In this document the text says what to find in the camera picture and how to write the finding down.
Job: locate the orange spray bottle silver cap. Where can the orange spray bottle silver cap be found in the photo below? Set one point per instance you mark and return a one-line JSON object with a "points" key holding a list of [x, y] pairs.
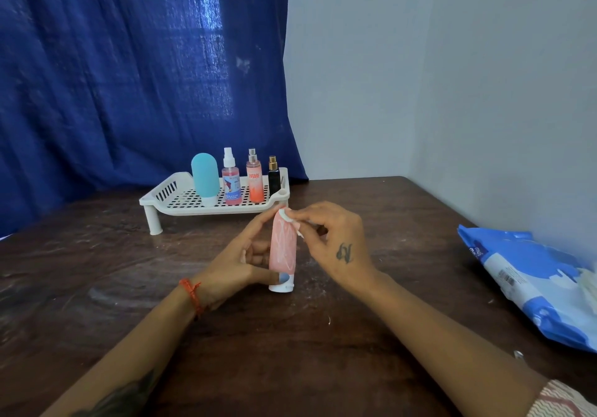
{"points": [[254, 178]]}

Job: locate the black perfume bottle gold cap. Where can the black perfume bottle gold cap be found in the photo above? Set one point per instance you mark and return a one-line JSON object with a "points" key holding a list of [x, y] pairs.
{"points": [[274, 178]]}

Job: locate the pink squeeze bottle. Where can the pink squeeze bottle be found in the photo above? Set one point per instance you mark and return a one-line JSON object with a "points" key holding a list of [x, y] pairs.
{"points": [[282, 248]]}

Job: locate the blue white wet wipes pack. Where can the blue white wet wipes pack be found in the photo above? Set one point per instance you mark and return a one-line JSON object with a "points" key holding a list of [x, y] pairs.
{"points": [[522, 276]]}

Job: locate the dark blue curtain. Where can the dark blue curtain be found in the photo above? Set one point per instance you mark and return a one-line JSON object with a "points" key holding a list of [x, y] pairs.
{"points": [[121, 66]]}

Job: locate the person's left forearm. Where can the person's left forearm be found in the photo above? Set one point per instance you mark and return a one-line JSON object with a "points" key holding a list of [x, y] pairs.
{"points": [[121, 365]]}

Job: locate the person's left hand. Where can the person's left hand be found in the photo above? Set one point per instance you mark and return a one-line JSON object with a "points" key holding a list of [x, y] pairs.
{"points": [[228, 267]]}

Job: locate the patterned right sleeve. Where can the patterned right sleeve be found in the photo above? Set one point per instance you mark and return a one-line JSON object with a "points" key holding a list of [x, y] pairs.
{"points": [[559, 400]]}

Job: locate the pink spray bottle white cap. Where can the pink spray bottle white cap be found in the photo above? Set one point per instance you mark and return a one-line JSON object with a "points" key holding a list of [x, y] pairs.
{"points": [[232, 181]]}

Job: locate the white wet wipe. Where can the white wet wipe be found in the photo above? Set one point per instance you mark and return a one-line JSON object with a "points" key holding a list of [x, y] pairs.
{"points": [[285, 218]]}

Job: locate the dark wooden table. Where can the dark wooden table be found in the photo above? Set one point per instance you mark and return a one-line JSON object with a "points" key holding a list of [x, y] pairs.
{"points": [[289, 360]]}

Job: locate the teal squeeze bottle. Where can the teal squeeze bottle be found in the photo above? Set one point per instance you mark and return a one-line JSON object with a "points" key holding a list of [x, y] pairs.
{"points": [[204, 176]]}

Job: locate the white perforated plastic rack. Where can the white perforated plastic rack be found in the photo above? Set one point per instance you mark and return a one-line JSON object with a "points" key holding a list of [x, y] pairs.
{"points": [[177, 197]]}

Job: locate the person's right hand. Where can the person's right hand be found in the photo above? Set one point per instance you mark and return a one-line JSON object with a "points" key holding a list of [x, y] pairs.
{"points": [[340, 248]]}

